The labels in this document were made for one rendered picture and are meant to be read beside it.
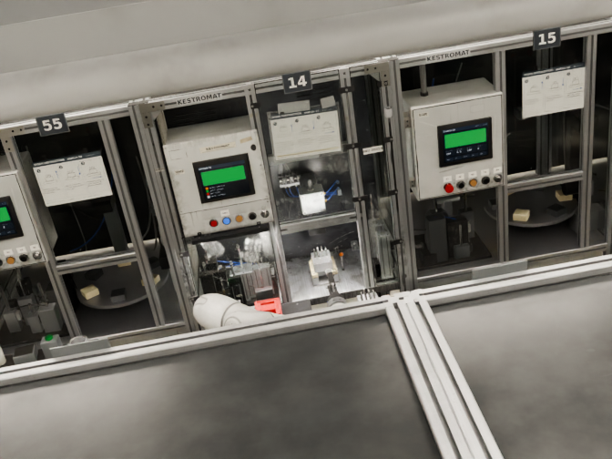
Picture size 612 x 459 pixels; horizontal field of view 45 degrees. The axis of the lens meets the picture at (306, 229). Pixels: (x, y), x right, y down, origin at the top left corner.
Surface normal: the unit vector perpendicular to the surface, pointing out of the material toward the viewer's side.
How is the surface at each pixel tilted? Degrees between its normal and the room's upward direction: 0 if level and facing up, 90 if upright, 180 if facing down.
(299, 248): 90
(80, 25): 90
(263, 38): 39
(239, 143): 90
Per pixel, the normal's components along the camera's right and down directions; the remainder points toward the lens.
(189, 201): 0.11, 0.45
